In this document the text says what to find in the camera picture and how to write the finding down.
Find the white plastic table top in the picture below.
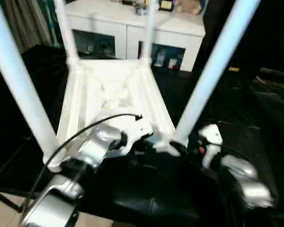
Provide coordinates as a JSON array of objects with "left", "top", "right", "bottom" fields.
[{"left": 43, "top": 57, "right": 189, "bottom": 173}]

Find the black shiny mat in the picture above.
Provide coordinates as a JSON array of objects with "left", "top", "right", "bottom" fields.
[{"left": 0, "top": 44, "right": 284, "bottom": 227}]

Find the white printed mug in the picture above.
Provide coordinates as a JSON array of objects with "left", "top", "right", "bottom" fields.
[{"left": 155, "top": 48, "right": 166, "bottom": 67}]

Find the long black bar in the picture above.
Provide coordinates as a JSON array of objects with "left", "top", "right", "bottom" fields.
[{"left": 259, "top": 67, "right": 284, "bottom": 78}]

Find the white sideboard cabinet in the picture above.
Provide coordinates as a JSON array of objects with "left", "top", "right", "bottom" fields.
[{"left": 63, "top": 0, "right": 206, "bottom": 72}]

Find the dark cluttered bundle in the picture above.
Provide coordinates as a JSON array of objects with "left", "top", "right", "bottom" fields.
[{"left": 134, "top": 5, "right": 148, "bottom": 15}]

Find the beige teddy bear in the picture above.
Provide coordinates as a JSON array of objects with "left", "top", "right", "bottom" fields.
[{"left": 177, "top": 0, "right": 203, "bottom": 15}]

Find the beige curtain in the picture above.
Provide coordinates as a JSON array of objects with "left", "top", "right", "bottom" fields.
[{"left": 2, "top": 0, "right": 53, "bottom": 53}]

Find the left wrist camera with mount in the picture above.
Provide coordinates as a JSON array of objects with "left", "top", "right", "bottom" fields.
[{"left": 119, "top": 117, "right": 155, "bottom": 157}]

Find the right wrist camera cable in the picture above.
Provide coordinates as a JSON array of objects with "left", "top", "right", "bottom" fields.
[{"left": 217, "top": 143, "right": 249, "bottom": 159}]

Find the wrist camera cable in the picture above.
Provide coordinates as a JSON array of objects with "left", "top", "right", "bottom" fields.
[
  {"left": 20, "top": 113, "right": 143, "bottom": 214},
  {"left": 217, "top": 143, "right": 249, "bottom": 159}
]

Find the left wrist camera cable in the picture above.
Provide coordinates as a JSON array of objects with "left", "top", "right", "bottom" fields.
[{"left": 20, "top": 113, "right": 143, "bottom": 214}]

